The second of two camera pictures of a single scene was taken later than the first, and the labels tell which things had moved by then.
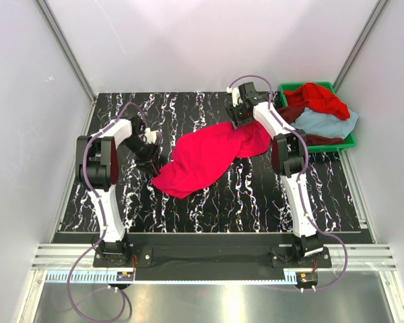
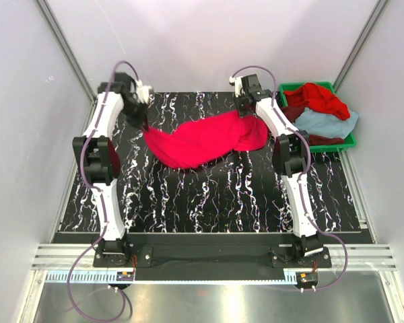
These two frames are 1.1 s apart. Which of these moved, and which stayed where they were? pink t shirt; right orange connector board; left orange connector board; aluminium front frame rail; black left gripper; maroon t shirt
Moved: pink t shirt; black left gripper
Stayed: aluminium front frame rail; right orange connector board; left orange connector board; maroon t shirt
